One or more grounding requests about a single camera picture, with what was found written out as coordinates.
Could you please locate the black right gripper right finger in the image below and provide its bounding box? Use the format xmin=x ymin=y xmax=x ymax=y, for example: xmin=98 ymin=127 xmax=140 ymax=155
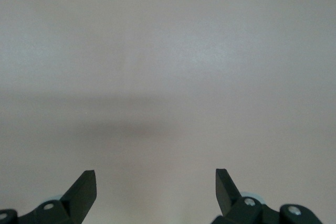
xmin=211 ymin=168 xmax=322 ymax=224

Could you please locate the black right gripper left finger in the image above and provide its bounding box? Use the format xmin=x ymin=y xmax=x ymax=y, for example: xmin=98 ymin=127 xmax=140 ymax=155
xmin=0 ymin=170 xmax=97 ymax=224

